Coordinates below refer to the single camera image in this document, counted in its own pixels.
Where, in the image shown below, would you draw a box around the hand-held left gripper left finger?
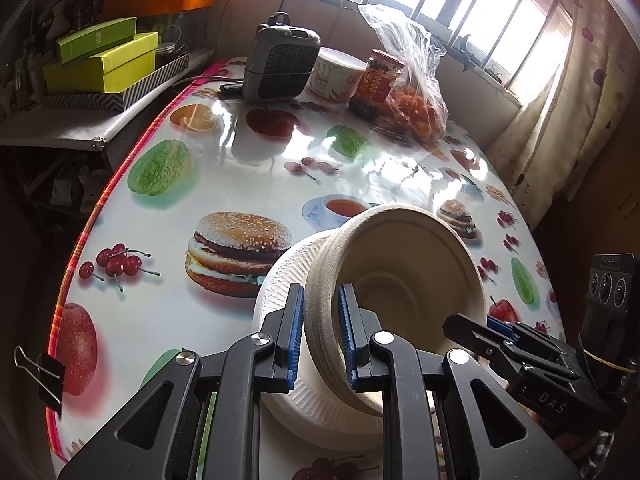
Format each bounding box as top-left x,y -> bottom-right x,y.
57,284 -> 306,480

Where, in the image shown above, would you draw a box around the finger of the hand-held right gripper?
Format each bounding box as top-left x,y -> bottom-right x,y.
442,313 -> 577,382
487,315 -> 567,357

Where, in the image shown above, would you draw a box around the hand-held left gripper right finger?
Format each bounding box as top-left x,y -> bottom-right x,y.
337,282 -> 583,480

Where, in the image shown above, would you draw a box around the person's right forearm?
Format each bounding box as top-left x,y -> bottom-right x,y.
550,430 -> 621,480

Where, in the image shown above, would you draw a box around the brown wooden cabinet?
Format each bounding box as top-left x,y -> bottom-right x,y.
530,125 -> 640,266

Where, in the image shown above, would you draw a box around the food printed glossy tablecloth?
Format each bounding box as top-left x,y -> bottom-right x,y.
47,57 -> 566,480

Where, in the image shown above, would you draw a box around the cream printed curtain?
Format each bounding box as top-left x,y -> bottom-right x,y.
487,0 -> 640,226

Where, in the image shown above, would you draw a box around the plastic bag of oranges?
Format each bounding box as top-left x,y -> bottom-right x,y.
357,4 -> 449,142

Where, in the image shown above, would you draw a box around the red label sauce jar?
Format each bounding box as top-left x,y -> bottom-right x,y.
348,49 -> 407,120

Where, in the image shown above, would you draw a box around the black binder clip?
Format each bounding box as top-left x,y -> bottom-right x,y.
14,346 -> 66,417

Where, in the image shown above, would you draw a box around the white paper tub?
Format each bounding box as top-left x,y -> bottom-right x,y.
306,46 -> 368,102

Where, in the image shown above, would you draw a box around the grey portable fan heater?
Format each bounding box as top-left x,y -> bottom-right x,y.
242,11 -> 321,105

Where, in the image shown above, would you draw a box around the grey striped box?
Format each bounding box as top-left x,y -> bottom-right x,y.
40,52 -> 191,113

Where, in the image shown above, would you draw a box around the white shelf board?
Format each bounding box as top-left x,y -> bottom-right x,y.
0,50 -> 216,153

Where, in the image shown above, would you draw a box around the yellow-green box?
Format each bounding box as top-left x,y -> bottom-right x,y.
42,31 -> 159,93

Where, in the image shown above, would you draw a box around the window metal bars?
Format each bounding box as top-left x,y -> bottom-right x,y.
280,0 -> 576,101

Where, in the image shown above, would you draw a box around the flat green box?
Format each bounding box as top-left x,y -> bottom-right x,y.
55,16 -> 137,64

